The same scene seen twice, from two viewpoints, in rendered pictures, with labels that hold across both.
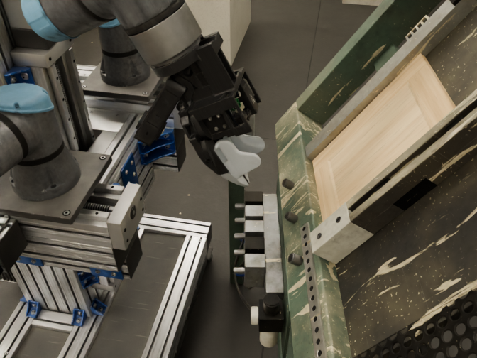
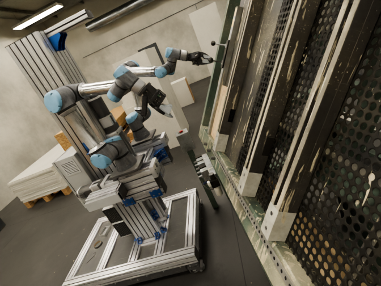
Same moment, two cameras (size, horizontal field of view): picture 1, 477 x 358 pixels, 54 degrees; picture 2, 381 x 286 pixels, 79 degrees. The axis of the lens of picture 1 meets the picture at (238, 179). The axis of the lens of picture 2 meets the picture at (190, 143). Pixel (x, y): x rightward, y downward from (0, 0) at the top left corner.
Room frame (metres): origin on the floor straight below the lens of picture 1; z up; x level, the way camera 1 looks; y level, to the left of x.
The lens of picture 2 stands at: (-0.72, -0.06, 1.63)
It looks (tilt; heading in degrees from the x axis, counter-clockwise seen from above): 23 degrees down; 1
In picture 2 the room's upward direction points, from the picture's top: 24 degrees counter-clockwise
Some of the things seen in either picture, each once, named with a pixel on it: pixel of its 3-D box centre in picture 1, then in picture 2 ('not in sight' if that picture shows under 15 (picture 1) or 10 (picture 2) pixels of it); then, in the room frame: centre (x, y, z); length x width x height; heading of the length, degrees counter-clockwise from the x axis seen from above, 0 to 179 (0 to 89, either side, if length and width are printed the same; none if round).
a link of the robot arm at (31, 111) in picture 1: (23, 119); (114, 146); (0.80, 0.44, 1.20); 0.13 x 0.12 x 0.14; 156
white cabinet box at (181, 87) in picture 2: not in sight; (181, 93); (6.17, -0.30, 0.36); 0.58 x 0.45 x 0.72; 79
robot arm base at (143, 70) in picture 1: (123, 59); (140, 132); (1.30, 0.35, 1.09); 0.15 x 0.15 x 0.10
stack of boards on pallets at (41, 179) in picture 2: not in sight; (71, 158); (4.62, 2.75, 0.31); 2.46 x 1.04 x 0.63; 169
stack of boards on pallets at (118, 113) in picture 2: not in sight; (117, 120); (7.23, 2.04, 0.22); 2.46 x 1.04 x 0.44; 169
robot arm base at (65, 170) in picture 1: (41, 161); (123, 159); (0.81, 0.44, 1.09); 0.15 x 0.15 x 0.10
